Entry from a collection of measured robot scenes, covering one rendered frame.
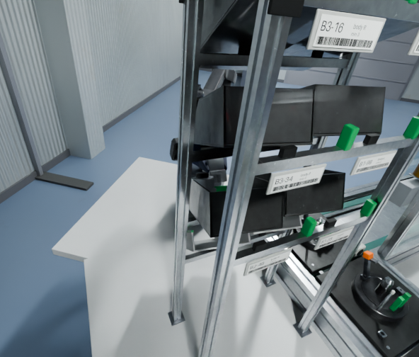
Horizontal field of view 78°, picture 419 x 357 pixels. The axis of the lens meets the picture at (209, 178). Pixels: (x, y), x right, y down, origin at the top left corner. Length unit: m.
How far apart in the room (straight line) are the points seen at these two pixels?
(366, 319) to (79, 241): 0.93
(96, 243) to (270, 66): 0.91
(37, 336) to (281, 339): 1.42
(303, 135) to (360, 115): 0.12
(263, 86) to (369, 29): 0.12
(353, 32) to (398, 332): 0.76
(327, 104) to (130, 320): 0.73
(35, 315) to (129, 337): 1.22
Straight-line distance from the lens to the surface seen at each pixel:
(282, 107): 0.36
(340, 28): 0.29
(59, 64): 3.04
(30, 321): 1.99
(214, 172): 0.62
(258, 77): 0.24
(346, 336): 0.83
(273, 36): 0.24
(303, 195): 0.50
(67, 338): 1.86
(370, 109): 0.49
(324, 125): 0.43
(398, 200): 0.95
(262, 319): 0.88
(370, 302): 0.89
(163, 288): 0.89
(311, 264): 0.91
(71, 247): 1.06
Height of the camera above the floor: 1.61
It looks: 34 degrees down
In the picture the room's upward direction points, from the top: 7 degrees clockwise
